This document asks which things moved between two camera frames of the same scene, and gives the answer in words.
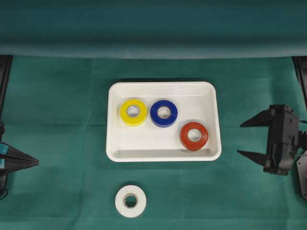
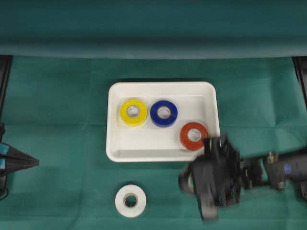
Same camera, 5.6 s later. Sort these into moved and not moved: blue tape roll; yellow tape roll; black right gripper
Moved: black right gripper
Not moved: blue tape roll; yellow tape roll
